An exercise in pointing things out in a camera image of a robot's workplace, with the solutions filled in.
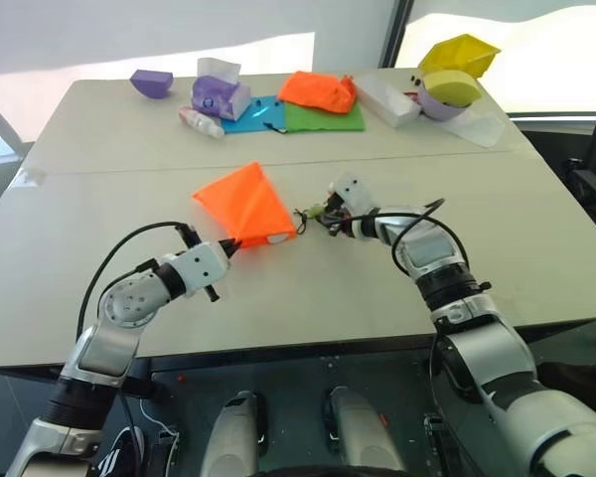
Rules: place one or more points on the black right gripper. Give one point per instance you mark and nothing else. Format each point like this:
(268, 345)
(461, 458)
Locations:
(342, 221)

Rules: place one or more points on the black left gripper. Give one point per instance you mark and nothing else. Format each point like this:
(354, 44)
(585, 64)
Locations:
(190, 235)

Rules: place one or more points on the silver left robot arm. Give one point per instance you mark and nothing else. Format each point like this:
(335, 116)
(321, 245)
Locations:
(114, 303)

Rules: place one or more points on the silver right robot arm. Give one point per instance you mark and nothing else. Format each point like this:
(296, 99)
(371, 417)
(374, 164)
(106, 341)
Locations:
(482, 343)

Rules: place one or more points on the green cloth pouch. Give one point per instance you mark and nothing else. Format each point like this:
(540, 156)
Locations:
(323, 121)

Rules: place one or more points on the crumpled orange pouch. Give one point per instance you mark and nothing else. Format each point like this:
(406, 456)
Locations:
(315, 92)

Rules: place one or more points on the white rectangular box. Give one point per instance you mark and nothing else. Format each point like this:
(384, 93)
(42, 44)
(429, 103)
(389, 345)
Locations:
(390, 99)

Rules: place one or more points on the small clear bottle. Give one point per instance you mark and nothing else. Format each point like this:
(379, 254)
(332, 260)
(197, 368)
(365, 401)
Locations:
(201, 121)

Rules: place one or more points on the light purple bowl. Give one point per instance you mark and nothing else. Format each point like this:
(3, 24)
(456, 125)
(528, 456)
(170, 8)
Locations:
(439, 111)

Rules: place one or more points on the purple tissue pack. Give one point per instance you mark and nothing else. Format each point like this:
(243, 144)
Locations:
(218, 94)

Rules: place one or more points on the clear plastic bag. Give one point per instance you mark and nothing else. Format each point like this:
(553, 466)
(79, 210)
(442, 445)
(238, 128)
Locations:
(479, 129)

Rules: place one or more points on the yellow sponge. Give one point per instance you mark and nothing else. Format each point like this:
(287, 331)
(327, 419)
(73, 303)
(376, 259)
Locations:
(452, 89)

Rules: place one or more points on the dark purple bowl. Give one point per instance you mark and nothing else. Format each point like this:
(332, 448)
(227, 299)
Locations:
(151, 83)

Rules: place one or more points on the silver left robot leg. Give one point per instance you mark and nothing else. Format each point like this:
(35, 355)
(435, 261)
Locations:
(236, 437)

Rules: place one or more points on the silver robot leg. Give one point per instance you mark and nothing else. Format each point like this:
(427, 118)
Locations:
(236, 437)
(362, 437)

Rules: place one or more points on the black window pillar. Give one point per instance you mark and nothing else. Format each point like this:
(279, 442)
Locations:
(395, 32)

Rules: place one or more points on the yellow plastic bin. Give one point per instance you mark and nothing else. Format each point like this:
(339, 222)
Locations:
(462, 52)

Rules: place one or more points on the silver right robot leg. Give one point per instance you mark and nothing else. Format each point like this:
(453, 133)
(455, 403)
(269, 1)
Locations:
(362, 437)

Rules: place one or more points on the black and white shoe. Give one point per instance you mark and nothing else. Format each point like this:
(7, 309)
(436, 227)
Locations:
(121, 454)

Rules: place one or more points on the black chair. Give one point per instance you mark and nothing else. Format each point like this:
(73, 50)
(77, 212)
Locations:
(593, 169)

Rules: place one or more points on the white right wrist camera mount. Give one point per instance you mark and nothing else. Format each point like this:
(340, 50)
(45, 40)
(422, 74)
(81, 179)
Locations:
(353, 191)

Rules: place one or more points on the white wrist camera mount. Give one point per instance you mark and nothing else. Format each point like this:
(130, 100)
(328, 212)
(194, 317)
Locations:
(353, 191)
(198, 266)

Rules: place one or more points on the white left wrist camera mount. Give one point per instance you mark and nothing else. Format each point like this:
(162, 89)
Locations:
(198, 266)

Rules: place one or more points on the grey metal frame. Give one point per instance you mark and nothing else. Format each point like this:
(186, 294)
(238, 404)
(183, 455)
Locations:
(0, 129)

